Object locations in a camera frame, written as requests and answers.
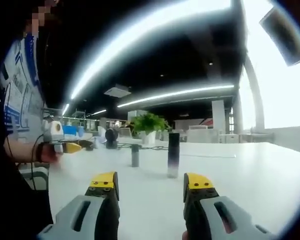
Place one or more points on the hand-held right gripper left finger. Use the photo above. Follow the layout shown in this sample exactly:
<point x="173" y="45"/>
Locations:
<point x="72" y="217"/>

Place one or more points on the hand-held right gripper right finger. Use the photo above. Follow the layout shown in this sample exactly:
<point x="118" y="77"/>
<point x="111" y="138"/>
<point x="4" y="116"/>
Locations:
<point x="230" y="220"/>

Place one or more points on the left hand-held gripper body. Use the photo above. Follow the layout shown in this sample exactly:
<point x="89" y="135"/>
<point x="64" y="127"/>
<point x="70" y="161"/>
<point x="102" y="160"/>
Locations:
<point x="51" y="130"/>

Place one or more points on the short dark cosmetic bottle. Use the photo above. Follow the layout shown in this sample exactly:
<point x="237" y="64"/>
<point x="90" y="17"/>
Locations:
<point x="135" y="161"/>

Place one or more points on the tall dark cosmetic bottle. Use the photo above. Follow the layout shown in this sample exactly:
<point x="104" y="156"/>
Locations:
<point x="173" y="155"/>

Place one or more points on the person's left hand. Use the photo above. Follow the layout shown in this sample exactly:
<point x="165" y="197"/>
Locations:
<point x="50" y="154"/>

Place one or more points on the person's right hand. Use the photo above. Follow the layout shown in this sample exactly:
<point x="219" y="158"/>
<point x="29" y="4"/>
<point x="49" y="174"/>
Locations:
<point x="184" y="235"/>

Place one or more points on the pale crumpled bag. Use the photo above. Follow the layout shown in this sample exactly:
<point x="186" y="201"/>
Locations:
<point x="100" y="142"/>

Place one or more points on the blue box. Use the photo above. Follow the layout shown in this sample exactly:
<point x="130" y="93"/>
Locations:
<point x="72" y="131"/>

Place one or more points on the ceiling light strip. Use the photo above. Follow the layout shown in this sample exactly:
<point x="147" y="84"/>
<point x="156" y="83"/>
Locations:
<point x="65" y="109"/>
<point x="99" y="112"/>
<point x="140" y="37"/>
<point x="177" y="93"/>

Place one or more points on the metal rack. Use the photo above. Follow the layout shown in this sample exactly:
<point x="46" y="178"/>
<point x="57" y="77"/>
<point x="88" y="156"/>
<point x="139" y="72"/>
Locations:
<point x="80" y="116"/>

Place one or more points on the white table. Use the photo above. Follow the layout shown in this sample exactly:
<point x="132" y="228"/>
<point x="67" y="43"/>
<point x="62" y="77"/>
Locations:
<point x="240" y="187"/>

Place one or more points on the person in black shirt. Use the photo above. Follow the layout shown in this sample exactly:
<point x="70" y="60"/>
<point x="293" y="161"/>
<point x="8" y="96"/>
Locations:
<point x="15" y="200"/>

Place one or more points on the ceiling air vent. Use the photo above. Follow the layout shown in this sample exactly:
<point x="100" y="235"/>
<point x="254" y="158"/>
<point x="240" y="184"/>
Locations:
<point x="117" y="91"/>

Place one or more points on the green plant in white pot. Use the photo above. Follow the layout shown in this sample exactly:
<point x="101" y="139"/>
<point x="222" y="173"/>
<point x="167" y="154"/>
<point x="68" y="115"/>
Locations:
<point x="150" y="125"/>

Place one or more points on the steel sink counter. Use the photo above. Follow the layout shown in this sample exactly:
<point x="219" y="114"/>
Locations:
<point x="257" y="137"/>

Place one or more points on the white office furniture row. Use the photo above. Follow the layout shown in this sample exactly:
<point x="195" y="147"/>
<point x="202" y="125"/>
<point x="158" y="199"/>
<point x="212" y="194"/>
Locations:
<point x="205" y="135"/>

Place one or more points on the white pillar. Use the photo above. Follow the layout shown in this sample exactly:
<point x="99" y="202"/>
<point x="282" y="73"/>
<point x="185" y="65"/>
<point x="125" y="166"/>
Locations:
<point x="218" y="117"/>

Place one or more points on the black round camera device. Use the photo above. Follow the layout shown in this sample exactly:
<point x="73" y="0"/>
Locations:
<point x="111" y="136"/>

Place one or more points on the blue white wall poster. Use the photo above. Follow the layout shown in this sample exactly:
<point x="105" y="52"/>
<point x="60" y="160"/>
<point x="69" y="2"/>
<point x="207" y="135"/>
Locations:
<point x="22" y="100"/>

